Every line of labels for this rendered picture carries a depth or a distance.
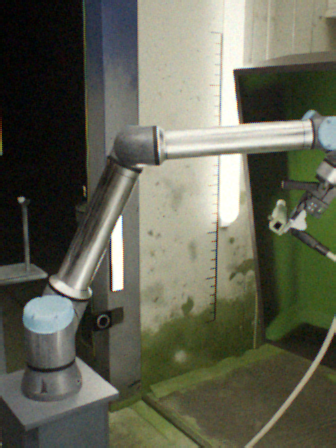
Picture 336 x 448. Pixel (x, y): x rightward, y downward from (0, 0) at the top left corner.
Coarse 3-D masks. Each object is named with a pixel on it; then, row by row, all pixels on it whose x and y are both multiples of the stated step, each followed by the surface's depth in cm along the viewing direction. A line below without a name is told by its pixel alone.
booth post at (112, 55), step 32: (96, 0) 227; (128, 0) 230; (96, 32) 230; (128, 32) 233; (96, 64) 233; (128, 64) 236; (96, 96) 237; (128, 96) 239; (96, 128) 240; (96, 160) 244; (128, 224) 251; (128, 256) 254; (96, 288) 261; (128, 288) 258; (128, 320) 261; (96, 352) 270; (128, 352) 265; (128, 384) 268
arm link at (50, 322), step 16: (32, 304) 162; (48, 304) 162; (64, 304) 162; (32, 320) 156; (48, 320) 155; (64, 320) 158; (32, 336) 157; (48, 336) 156; (64, 336) 158; (32, 352) 158; (48, 352) 157; (64, 352) 159; (48, 368) 158
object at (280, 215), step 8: (280, 200) 212; (280, 208) 183; (272, 216) 182; (280, 216) 168; (288, 216) 181; (272, 224) 167; (280, 224) 166; (288, 224) 173; (280, 232) 167; (296, 232) 175; (304, 232) 175; (304, 240) 175; (312, 240) 175; (312, 248) 175; (320, 248) 175; (328, 248) 175
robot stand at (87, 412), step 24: (0, 384) 168; (96, 384) 168; (0, 408) 168; (24, 408) 155; (48, 408) 155; (72, 408) 155; (96, 408) 162; (24, 432) 152; (48, 432) 153; (72, 432) 158; (96, 432) 163
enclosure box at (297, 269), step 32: (256, 64) 202; (288, 64) 183; (320, 64) 173; (256, 96) 212; (288, 96) 226; (320, 96) 217; (256, 160) 219; (288, 160) 233; (320, 160) 227; (256, 192) 222; (288, 192) 237; (256, 224) 225; (320, 224) 239; (256, 256) 226; (288, 256) 245; (320, 256) 245; (256, 288) 233; (288, 288) 249; (320, 288) 251; (288, 320) 253; (320, 320) 249
